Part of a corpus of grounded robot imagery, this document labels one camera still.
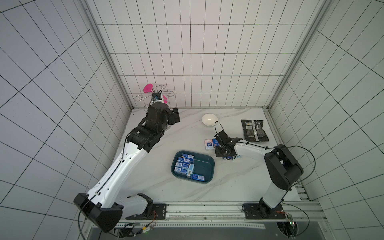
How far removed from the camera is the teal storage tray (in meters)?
0.82

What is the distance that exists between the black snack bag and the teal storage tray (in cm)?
31

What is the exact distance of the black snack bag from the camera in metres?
1.02
